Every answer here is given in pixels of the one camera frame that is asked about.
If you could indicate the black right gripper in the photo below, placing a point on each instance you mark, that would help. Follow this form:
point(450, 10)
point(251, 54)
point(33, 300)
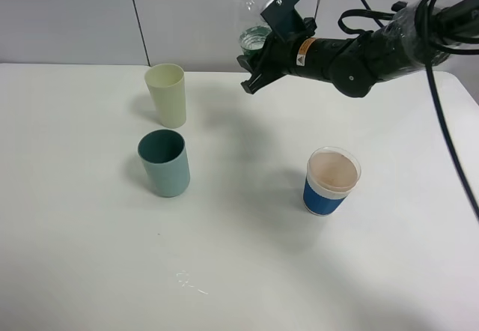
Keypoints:
point(281, 56)

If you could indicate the clear bottle green label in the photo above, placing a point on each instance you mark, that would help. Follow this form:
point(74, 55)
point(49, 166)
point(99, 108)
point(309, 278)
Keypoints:
point(251, 30)

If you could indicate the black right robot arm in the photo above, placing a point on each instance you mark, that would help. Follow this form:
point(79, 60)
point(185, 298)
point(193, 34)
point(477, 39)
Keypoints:
point(352, 65)

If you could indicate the pale yellow plastic cup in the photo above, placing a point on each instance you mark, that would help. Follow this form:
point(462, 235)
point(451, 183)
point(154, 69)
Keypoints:
point(166, 84)

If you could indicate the teal blue plastic cup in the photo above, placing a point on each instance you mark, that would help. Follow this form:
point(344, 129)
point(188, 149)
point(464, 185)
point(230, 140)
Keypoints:
point(164, 157)

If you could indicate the blue sleeved paper cup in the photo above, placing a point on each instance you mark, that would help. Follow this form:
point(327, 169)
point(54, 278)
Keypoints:
point(331, 174)

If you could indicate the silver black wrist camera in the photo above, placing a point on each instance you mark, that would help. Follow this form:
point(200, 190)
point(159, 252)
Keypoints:
point(283, 18)

